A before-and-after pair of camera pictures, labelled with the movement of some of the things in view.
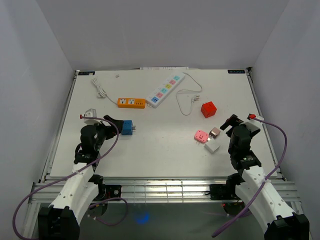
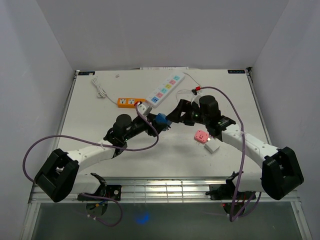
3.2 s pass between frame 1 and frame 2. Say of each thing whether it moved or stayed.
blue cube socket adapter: moved
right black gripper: moved
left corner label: stayed
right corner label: stayed
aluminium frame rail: stayed
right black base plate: stayed
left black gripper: moved
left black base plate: stayed
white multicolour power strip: stayed
